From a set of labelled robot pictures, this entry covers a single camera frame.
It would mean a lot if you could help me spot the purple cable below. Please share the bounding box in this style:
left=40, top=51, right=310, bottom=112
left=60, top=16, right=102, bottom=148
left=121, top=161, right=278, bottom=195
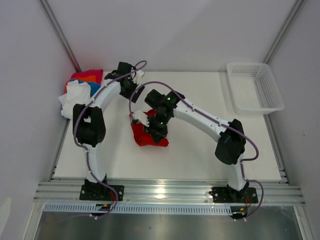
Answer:
left=73, top=59, right=148, bottom=220
left=128, top=81, right=265, bottom=222

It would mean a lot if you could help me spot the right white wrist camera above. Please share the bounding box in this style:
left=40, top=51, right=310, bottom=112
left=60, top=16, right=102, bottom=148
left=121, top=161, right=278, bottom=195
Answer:
left=131, top=110, right=150, bottom=127

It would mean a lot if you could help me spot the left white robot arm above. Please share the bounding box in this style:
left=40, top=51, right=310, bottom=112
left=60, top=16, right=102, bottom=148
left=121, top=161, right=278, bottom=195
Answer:
left=72, top=60, right=147, bottom=203

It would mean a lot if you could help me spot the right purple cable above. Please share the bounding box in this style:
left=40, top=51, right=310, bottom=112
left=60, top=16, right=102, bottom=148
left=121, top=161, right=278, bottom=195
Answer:
left=128, top=81, right=265, bottom=222

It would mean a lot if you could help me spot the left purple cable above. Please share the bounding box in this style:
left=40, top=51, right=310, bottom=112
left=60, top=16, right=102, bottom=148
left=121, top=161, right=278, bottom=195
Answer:
left=73, top=59, right=148, bottom=220

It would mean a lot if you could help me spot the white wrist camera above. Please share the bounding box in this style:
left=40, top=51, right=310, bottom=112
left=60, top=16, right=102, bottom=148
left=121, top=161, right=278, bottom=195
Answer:
left=131, top=70, right=145, bottom=85
left=131, top=110, right=150, bottom=127

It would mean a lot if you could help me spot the pink t shirt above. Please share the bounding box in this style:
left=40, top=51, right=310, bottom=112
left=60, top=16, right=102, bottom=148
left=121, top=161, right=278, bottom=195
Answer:
left=71, top=69, right=104, bottom=82

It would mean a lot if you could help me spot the red t shirt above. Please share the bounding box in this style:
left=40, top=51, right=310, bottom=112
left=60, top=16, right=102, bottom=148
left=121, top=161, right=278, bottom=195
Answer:
left=131, top=119, right=169, bottom=147

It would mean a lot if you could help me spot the white t shirt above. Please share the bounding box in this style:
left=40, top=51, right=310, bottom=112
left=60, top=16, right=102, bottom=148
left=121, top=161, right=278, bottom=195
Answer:
left=58, top=80, right=91, bottom=120

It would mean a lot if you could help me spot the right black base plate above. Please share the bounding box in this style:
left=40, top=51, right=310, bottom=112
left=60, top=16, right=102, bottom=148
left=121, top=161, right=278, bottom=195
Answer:
left=208, top=186, right=259, bottom=204

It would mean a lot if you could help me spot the aluminium mounting rail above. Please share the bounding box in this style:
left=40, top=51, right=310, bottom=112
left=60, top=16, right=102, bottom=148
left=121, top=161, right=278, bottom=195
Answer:
left=33, top=178, right=306, bottom=206

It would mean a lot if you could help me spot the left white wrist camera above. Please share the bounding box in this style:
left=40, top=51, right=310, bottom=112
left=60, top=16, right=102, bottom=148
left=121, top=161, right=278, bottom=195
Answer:
left=131, top=70, right=145, bottom=85

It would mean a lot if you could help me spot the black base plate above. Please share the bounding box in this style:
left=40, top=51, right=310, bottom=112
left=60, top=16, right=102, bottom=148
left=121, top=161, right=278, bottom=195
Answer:
left=208, top=186, right=259, bottom=204
left=79, top=184, right=125, bottom=202

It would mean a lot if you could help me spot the white slotted cable duct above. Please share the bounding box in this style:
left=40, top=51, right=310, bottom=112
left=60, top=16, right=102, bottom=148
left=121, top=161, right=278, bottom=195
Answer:
left=43, top=202, right=232, bottom=216

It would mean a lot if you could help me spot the orange t shirt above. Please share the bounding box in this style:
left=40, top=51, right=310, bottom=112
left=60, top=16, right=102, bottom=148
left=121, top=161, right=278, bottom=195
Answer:
left=63, top=75, right=101, bottom=94

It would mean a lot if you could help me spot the white plastic basket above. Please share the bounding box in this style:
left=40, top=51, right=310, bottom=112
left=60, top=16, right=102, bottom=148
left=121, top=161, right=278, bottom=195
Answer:
left=226, top=62, right=285, bottom=115

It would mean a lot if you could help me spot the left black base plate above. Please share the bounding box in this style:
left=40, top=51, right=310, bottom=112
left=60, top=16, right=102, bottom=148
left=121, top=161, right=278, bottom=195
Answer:
left=79, top=184, right=125, bottom=202

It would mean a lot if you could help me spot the blue t shirt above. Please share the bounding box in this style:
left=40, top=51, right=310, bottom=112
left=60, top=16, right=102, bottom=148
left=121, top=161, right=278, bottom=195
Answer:
left=69, top=78, right=101, bottom=97

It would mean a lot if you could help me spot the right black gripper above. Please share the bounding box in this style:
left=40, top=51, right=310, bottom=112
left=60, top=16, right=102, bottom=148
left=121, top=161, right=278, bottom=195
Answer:
left=143, top=112, right=172, bottom=144

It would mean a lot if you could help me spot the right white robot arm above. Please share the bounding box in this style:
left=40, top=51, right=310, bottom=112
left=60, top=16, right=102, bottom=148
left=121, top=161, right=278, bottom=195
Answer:
left=143, top=89, right=249, bottom=202

